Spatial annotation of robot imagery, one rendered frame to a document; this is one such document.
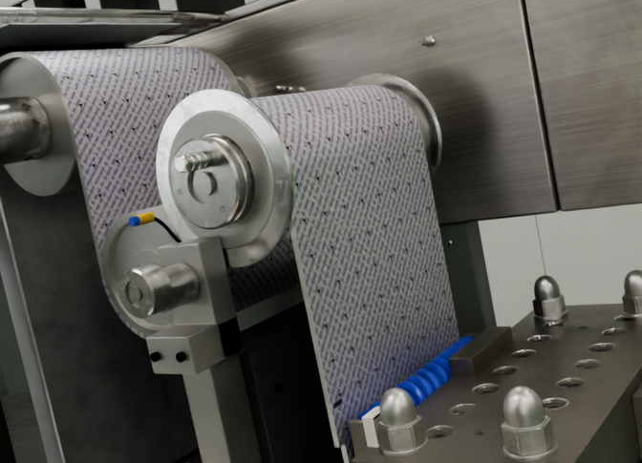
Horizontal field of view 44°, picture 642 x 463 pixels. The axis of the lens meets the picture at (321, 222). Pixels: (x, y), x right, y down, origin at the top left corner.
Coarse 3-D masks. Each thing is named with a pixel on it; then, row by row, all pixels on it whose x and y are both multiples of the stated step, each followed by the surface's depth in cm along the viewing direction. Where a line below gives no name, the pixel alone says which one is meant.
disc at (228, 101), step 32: (192, 96) 64; (224, 96) 62; (256, 128) 61; (160, 160) 68; (288, 160) 60; (160, 192) 69; (288, 192) 61; (288, 224) 62; (224, 256) 66; (256, 256) 64
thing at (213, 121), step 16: (400, 96) 82; (208, 112) 63; (224, 112) 63; (192, 128) 65; (208, 128) 64; (224, 128) 63; (240, 128) 62; (176, 144) 66; (240, 144) 62; (256, 144) 61; (256, 160) 62; (256, 176) 62; (272, 176) 61; (256, 192) 62; (272, 192) 61; (256, 208) 63; (192, 224) 67; (240, 224) 64; (256, 224) 63; (224, 240) 65; (240, 240) 64
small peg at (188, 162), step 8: (200, 152) 62; (176, 160) 60; (184, 160) 60; (192, 160) 60; (200, 160) 61; (208, 160) 62; (176, 168) 60; (184, 168) 60; (192, 168) 60; (200, 168) 61
